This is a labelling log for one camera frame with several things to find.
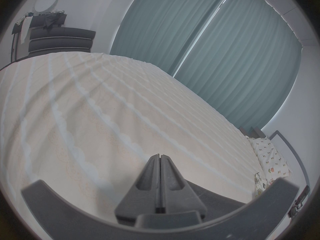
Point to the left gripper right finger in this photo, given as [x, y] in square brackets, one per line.
[177, 199]

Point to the round white mirror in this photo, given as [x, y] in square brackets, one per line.
[47, 0]

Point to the grey bedside table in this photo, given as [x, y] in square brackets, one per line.
[255, 132]

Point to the black T-shirt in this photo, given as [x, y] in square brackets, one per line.
[217, 201]

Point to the blue-green curtain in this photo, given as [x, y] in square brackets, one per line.
[245, 64]
[160, 24]

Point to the bed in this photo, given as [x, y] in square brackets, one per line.
[100, 109]

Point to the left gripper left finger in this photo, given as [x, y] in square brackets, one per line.
[145, 199]

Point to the white printed pillow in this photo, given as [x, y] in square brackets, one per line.
[270, 156]

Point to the white printed pyjama garment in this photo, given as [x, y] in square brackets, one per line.
[261, 184]

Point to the dark grey garment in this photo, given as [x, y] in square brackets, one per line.
[51, 20]

